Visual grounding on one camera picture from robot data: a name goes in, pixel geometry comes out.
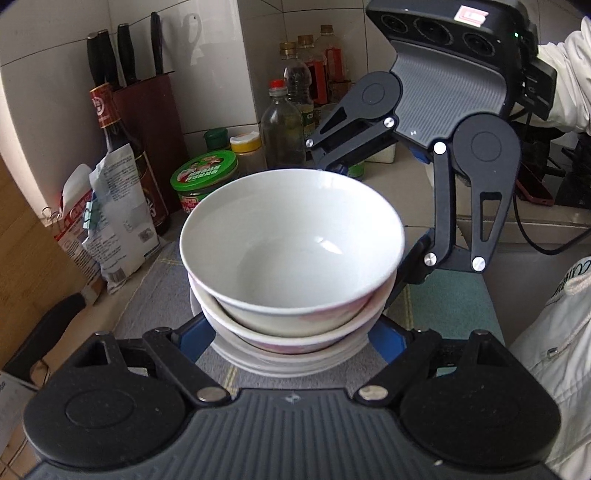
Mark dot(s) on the white plastic box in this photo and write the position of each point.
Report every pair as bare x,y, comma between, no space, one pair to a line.
383,154

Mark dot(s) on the green binder clip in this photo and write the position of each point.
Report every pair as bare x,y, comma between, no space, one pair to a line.
90,214

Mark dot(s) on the dark bottle with yellow cap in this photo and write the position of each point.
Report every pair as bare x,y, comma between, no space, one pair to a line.
295,74

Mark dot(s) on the red sauce bottle yellow cap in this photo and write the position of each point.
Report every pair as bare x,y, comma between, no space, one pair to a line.
316,74

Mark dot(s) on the dark soy sauce bottle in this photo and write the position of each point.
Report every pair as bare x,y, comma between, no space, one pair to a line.
108,124

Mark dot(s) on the yellow cap spice jar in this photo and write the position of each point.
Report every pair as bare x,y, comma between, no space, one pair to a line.
247,147

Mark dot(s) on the wooden cutting board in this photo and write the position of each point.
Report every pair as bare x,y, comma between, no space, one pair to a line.
32,258

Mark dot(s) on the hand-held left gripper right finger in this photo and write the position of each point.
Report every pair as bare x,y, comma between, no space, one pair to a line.
385,344

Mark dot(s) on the person's right forearm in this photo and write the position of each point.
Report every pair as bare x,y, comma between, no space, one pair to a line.
570,78

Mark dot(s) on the tall bottle with white cap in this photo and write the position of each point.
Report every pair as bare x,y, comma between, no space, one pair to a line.
334,60

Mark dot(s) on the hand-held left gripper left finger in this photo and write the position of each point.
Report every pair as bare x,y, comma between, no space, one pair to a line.
196,341

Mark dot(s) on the dark red knife block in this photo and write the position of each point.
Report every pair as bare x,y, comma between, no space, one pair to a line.
157,120

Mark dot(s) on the green lid sauce jar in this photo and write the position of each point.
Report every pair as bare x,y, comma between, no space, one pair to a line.
203,177

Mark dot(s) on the stained white fruit-print plate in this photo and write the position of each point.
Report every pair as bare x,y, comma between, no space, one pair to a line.
240,357

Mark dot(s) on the clear bottle with red cap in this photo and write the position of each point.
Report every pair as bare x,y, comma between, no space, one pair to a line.
281,129

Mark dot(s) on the red and white seasoning bag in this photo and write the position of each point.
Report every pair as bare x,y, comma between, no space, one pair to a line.
74,230

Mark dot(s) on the red phone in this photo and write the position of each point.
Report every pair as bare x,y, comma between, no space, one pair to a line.
535,189

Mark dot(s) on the small green cap bottle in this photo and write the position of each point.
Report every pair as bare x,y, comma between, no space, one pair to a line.
217,138

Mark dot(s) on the person's white jacket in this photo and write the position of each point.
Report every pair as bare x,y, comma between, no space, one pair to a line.
554,369

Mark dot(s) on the grey and teal printed mat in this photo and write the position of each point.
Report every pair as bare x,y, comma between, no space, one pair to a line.
429,304

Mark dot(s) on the white pink-flower bowl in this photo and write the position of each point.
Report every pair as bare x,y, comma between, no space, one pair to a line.
277,240
295,334

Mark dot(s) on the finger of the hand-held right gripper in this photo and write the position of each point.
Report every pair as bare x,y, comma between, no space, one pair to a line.
443,207
351,138

